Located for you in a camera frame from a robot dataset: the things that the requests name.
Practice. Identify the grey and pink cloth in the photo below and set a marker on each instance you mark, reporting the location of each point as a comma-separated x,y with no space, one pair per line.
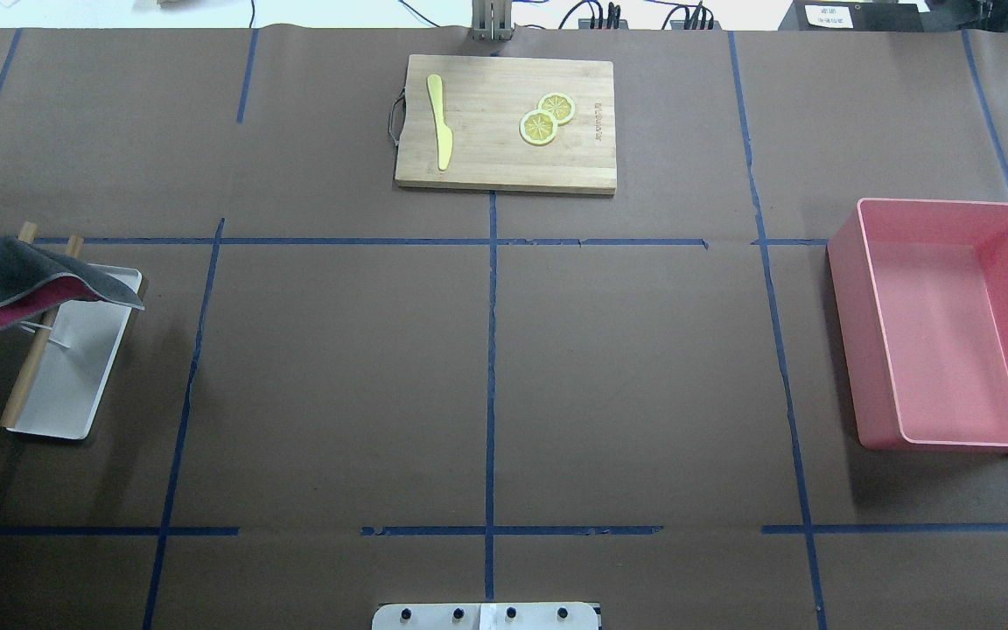
34,280

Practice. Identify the yellow plastic knife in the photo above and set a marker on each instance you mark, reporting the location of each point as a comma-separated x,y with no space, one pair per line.
444,134

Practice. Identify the lemon slice front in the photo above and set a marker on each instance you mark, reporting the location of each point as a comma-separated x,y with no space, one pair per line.
538,127

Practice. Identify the lemon slice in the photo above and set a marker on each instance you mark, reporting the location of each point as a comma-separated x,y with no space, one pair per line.
538,127
560,106

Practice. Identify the bamboo cutting board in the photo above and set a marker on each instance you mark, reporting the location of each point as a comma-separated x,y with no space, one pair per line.
485,99

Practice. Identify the lemon slice back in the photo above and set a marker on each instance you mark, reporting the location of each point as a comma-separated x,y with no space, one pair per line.
560,106

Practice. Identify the right wooden rack rod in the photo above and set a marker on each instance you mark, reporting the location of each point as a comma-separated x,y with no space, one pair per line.
13,408

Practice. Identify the pink plastic bin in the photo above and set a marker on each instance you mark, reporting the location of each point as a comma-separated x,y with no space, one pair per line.
921,289

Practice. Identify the white metal tray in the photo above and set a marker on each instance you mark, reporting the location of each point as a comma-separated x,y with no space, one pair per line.
73,371

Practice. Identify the aluminium frame post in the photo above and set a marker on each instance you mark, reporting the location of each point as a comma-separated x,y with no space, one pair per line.
492,20

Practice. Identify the white mounting base plate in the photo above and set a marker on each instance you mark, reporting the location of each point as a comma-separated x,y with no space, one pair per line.
489,615

